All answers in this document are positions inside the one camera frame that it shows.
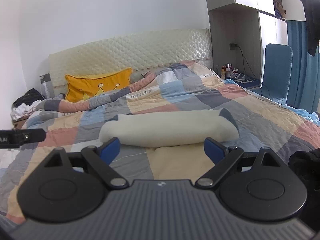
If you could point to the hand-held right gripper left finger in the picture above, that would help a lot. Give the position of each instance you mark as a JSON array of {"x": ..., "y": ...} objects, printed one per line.
[{"x": 110, "y": 150}]

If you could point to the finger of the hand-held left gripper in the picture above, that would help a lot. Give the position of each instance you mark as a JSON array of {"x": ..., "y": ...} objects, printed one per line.
[{"x": 33, "y": 136}]

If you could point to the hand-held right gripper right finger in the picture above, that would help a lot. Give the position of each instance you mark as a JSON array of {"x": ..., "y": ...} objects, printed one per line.
[{"x": 213, "y": 150}]

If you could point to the cream blue striped fleece sweater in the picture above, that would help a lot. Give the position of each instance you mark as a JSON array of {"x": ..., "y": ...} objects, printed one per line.
[{"x": 162, "y": 127}]

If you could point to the black clothes pile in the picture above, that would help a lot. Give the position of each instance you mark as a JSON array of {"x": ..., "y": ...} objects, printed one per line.
[{"x": 28, "y": 97}]

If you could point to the brown bedside box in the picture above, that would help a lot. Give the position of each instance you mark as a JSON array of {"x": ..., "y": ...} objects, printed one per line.
[{"x": 20, "y": 123}]

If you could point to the white sheet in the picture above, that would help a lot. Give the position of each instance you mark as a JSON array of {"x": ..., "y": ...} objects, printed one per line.
[{"x": 7, "y": 158}]

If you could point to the white crumpled cloth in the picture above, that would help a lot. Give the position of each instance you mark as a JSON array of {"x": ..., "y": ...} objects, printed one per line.
[{"x": 23, "y": 110}]

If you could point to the white spray bottle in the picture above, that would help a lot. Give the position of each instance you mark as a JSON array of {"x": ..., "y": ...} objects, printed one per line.
[{"x": 45, "y": 87}]

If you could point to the patchwork quilt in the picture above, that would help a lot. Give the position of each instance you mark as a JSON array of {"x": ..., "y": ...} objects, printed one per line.
[{"x": 262, "y": 110}]

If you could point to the yellow crown print pillow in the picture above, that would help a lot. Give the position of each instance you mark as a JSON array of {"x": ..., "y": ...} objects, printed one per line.
[{"x": 87, "y": 85}]

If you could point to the cluttered bedside desk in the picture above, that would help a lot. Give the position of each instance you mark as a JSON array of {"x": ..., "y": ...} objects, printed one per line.
[{"x": 246, "y": 83}]

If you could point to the row of cosmetic bottles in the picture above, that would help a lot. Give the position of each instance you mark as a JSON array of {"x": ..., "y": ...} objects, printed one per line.
[{"x": 228, "y": 71}]

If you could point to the cream quilted headboard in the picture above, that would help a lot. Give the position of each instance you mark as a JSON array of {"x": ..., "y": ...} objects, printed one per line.
[{"x": 125, "y": 52}]

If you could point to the blue chair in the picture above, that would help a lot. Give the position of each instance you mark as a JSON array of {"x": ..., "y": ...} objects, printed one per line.
[{"x": 277, "y": 72}]

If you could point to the blue curtain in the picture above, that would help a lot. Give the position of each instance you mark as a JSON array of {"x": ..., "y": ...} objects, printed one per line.
[{"x": 300, "y": 67}]

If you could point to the grey wooden cabinet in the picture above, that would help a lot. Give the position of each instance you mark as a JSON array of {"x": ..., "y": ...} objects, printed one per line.
[{"x": 222, "y": 30}]

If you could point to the hanging black clothing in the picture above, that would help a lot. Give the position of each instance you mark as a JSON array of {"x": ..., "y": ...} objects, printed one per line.
[{"x": 312, "y": 17}]

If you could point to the grey wall panel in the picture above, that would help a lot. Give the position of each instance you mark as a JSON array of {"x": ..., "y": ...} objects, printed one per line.
[{"x": 51, "y": 80}]

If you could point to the black wall charger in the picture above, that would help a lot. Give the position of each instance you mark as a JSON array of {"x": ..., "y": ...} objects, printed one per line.
[{"x": 233, "y": 46}]

